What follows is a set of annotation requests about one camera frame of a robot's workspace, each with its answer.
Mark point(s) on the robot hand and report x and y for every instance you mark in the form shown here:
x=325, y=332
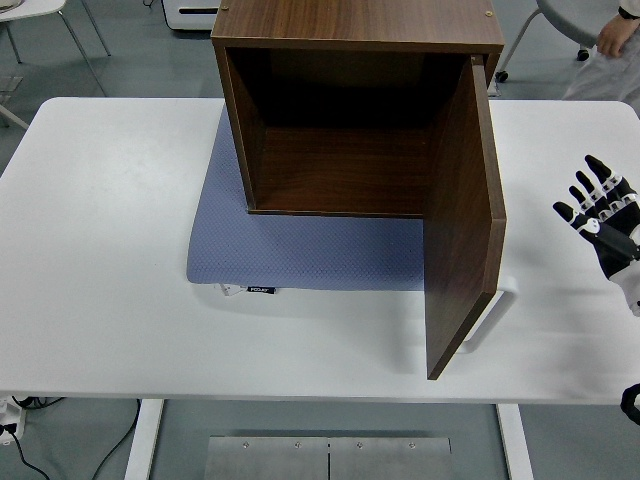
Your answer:
x=612, y=250

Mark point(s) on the brown wooden cabinet door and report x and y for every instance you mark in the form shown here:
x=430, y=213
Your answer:
x=460, y=225

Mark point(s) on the brown wooden cabinet body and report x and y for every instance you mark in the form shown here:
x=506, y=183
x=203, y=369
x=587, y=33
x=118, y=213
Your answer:
x=350, y=20

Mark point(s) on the person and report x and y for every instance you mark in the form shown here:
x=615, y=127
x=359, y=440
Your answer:
x=605, y=80

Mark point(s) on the person's left hand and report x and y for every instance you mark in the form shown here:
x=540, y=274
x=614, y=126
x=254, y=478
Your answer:
x=612, y=37

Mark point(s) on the white table leg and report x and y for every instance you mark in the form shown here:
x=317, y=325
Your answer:
x=142, y=440
x=515, y=440

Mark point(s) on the grey metal plate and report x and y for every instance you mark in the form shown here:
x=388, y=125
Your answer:
x=390, y=462
x=265, y=462

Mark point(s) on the blue textured mat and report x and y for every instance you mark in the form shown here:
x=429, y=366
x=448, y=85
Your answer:
x=300, y=255

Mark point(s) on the black mat label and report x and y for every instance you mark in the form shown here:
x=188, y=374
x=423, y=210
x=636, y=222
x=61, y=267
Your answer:
x=261, y=289

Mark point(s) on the white mat tag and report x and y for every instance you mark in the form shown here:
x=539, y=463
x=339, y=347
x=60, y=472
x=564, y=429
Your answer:
x=229, y=291

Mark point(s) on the white floor appliance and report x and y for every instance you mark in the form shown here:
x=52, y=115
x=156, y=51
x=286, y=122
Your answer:
x=190, y=20

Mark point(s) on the grey floor outlet cover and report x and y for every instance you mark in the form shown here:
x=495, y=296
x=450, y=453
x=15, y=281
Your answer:
x=10, y=85

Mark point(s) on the white power strip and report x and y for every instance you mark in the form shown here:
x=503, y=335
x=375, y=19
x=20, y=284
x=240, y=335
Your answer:
x=10, y=420

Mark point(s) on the white chair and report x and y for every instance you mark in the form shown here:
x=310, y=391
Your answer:
x=30, y=7

